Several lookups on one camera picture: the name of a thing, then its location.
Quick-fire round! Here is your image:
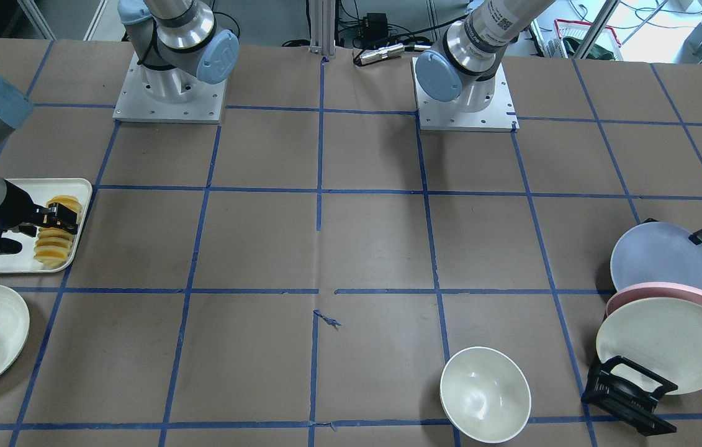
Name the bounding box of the white rectangular tray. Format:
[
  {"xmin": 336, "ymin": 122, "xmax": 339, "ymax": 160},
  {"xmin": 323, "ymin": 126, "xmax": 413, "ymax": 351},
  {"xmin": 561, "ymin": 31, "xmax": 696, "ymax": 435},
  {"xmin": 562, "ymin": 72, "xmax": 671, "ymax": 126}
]
[{"xmin": 0, "ymin": 178, "xmax": 92, "ymax": 274}]

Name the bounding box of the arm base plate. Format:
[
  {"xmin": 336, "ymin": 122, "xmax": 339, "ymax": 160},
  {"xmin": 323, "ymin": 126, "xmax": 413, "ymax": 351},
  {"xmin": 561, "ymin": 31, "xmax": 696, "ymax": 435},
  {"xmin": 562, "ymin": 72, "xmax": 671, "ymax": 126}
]
[
  {"xmin": 412, "ymin": 57, "xmax": 520, "ymax": 132},
  {"xmin": 112, "ymin": 54, "xmax": 228, "ymax": 125}
]

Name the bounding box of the white bowl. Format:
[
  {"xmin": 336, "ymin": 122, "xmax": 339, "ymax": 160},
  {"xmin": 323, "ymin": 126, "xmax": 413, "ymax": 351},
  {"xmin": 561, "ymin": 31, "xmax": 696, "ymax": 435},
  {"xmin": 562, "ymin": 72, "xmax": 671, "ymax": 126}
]
[{"xmin": 439, "ymin": 347, "xmax": 532, "ymax": 444}]

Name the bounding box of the pink plate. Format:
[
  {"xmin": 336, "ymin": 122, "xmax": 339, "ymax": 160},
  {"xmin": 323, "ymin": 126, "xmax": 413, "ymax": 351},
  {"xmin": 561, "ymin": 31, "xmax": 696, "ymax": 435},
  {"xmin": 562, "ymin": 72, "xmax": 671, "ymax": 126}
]
[{"xmin": 605, "ymin": 282, "xmax": 702, "ymax": 317}]

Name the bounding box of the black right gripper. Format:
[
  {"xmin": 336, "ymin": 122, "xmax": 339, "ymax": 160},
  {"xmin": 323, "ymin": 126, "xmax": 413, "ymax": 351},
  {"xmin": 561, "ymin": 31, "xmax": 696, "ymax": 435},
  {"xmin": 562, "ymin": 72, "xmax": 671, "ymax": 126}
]
[{"xmin": 0, "ymin": 180, "xmax": 81, "ymax": 255}]

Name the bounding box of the black plate rack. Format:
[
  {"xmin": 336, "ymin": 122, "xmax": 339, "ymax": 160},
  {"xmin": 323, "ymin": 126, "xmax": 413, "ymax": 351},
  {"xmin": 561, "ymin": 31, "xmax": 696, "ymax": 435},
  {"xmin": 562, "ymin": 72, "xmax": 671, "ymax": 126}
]
[{"xmin": 581, "ymin": 219, "xmax": 678, "ymax": 438}]

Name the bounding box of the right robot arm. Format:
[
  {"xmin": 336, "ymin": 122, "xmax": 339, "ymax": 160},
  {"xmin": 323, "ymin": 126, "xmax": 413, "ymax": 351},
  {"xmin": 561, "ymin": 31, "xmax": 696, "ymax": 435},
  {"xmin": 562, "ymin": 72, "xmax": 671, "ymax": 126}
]
[{"xmin": 0, "ymin": 1, "xmax": 240, "ymax": 260}]

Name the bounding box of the sliced bread loaf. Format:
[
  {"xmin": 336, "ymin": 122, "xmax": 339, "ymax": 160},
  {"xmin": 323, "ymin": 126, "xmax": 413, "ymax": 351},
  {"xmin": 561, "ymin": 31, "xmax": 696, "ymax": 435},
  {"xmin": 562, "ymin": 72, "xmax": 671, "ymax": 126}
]
[{"xmin": 34, "ymin": 195, "xmax": 83, "ymax": 269}]

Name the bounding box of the cream plate in rack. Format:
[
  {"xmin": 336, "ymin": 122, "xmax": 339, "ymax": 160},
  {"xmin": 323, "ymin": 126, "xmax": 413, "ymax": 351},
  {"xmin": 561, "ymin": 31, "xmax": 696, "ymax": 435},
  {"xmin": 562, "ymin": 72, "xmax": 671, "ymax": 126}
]
[{"xmin": 596, "ymin": 297, "xmax": 702, "ymax": 394}]

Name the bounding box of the aluminium frame post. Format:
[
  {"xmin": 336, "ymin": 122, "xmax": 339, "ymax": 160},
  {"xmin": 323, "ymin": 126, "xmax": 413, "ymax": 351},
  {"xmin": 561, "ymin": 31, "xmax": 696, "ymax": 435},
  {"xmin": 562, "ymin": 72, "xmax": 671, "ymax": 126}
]
[{"xmin": 307, "ymin": 0, "xmax": 338, "ymax": 60}]

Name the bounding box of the blue plate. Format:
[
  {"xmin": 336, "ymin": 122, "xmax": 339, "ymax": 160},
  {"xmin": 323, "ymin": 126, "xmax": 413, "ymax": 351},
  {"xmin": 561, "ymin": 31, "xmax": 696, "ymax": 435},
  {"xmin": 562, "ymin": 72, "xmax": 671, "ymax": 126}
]
[{"xmin": 610, "ymin": 222, "xmax": 702, "ymax": 291}]

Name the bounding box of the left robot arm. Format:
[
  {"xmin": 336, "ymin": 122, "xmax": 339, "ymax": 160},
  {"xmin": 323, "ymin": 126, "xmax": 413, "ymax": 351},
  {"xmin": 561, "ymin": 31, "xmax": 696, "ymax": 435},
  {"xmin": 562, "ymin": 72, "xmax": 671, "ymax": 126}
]
[{"xmin": 414, "ymin": 1, "xmax": 702, "ymax": 245}]

